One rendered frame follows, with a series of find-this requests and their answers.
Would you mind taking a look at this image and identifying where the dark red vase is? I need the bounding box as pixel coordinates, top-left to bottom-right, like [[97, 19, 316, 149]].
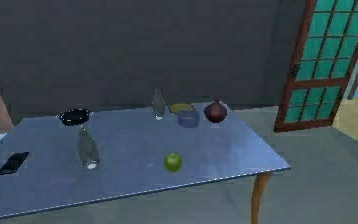
[[203, 98, 228, 124]]

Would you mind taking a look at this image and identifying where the yellow round plate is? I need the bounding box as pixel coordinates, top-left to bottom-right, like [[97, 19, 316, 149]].
[[168, 102, 197, 115]]

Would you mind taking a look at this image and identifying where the wooden door with teal panes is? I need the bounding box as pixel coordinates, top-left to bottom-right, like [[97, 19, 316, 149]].
[[273, 0, 358, 134]]

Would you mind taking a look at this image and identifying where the black flat phone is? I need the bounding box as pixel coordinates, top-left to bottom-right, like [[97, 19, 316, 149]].
[[0, 151, 31, 176]]

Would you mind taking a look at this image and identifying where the black door handle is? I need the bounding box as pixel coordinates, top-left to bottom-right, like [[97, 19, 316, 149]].
[[290, 63, 301, 78]]

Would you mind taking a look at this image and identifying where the blue table with wooden legs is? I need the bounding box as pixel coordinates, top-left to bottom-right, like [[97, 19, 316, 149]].
[[0, 101, 292, 224]]

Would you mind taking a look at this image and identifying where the green apple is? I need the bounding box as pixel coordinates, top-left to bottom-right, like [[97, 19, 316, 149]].
[[163, 152, 183, 173]]

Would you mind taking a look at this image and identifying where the black pan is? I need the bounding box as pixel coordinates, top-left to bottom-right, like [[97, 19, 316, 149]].
[[56, 108, 93, 127]]

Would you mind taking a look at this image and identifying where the blue-grey cup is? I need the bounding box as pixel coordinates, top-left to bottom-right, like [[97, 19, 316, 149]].
[[177, 109, 201, 129]]

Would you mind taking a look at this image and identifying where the small clear glass bottle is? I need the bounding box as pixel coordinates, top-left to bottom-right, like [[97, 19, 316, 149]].
[[151, 88, 167, 121]]

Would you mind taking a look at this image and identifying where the large clear glass bottle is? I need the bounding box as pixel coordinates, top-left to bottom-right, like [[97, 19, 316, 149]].
[[77, 126, 101, 171]]

